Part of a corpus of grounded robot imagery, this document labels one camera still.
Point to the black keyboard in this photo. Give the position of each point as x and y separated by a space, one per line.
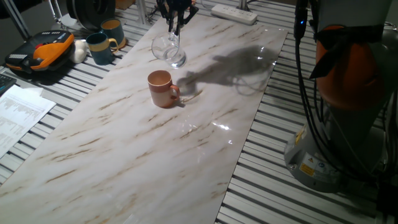
6 84

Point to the black round device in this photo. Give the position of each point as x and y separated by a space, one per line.
90 12

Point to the thin chrome stand rod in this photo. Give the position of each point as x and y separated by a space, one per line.
56 14

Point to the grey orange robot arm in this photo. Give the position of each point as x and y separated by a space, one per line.
351 77

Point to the white printed paper sheet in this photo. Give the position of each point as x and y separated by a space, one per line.
21 115

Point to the brown box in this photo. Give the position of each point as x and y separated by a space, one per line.
124 3

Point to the clear glass mug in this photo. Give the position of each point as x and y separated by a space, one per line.
174 57

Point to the small white rounded object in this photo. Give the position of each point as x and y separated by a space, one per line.
79 51

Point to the dark teal mug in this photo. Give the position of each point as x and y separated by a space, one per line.
113 31

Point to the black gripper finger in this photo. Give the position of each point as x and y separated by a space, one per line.
166 14
188 18

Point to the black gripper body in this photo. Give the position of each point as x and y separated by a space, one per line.
179 5

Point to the slim aluminium post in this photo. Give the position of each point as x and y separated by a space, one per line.
142 12

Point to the teal mug yellow band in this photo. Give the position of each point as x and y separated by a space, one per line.
99 53

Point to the white power strip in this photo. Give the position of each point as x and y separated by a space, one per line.
233 14

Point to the white marble pattern board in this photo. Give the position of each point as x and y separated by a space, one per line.
155 155

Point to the orange black teach pendant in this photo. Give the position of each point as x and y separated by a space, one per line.
46 49

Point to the thick aluminium frame beam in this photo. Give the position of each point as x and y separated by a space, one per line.
243 4

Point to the grey metal bar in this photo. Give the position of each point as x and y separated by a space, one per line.
17 20

